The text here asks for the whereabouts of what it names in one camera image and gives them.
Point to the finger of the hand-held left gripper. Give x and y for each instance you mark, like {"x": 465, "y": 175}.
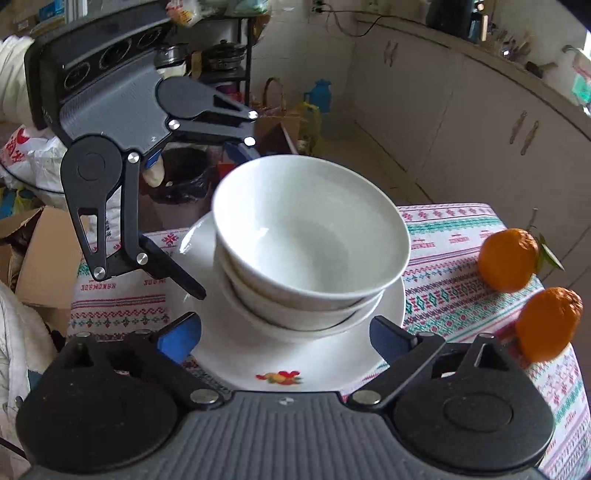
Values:
{"x": 175, "y": 277}
{"x": 238, "y": 148}

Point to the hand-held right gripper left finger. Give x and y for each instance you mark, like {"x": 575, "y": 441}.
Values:
{"x": 180, "y": 339}

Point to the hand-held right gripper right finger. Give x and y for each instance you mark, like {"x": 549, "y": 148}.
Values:
{"x": 392, "y": 339}

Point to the white plate with fruit print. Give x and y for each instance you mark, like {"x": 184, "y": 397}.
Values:
{"x": 323, "y": 364}

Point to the person's left forearm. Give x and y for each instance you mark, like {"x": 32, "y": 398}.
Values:
{"x": 14, "y": 78}

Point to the person's left hand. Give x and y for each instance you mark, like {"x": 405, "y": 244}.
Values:
{"x": 153, "y": 175}

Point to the red cardboard box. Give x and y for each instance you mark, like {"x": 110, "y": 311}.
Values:
{"x": 227, "y": 168}

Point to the brown cardboard box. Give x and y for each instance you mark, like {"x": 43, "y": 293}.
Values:
{"x": 277, "y": 131}

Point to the wicker basket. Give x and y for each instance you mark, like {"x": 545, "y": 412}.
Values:
{"x": 264, "y": 97}

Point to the black trash bin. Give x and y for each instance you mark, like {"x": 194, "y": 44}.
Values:
{"x": 184, "y": 175}

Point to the yellow green bag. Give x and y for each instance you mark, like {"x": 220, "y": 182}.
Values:
{"x": 308, "y": 124}

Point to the steel cooking pot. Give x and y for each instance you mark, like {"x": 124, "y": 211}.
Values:
{"x": 171, "y": 57}

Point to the black metal shelf rack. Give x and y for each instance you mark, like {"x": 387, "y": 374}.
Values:
{"x": 250, "y": 69}

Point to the patterned red green tablecloth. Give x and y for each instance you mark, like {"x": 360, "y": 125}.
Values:
{"x": 443, "y": 277}

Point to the black cooking pot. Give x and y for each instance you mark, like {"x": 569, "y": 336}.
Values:
{"x": 224, "y": 57}

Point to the blue thermos jug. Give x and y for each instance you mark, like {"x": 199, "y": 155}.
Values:
{"x": 319, "y": 97}

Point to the red and white plastic bag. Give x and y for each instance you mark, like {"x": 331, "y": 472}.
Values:
{"x": 27, "y": 152}

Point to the large open cardboard box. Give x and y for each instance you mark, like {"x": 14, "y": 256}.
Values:
{"x": 46, "y": 258}

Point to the orange with green leaf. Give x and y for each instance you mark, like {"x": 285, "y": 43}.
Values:
{"x": 505, "y": 261}

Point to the orange without leaf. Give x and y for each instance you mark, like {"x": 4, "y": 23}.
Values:
{"x": 547, "y": 323}

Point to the person's white garment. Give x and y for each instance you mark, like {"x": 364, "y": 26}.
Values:
{"x": 23, "y": 350}

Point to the white kitchen cabinet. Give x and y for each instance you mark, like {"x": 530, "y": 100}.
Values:
{"x": 415, "y": 115}

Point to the dark blue air fryer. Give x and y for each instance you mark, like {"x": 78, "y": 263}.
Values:
{"x": 450, "y": 18}

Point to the utensil holder with utensils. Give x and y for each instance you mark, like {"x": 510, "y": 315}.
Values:
{"x": 510, "y": 48}

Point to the small black pan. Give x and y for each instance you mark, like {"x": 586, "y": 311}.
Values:
{"x": 535, "y": 69}

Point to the green dish soap bottle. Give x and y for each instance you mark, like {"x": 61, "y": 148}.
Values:
{"x": 582, "y": 90}

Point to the pink cloth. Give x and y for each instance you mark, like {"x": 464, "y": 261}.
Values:
{"x": 582, "y": 69}

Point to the metal faucet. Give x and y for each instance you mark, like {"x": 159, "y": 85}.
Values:
{"x": 568, "y": 47}

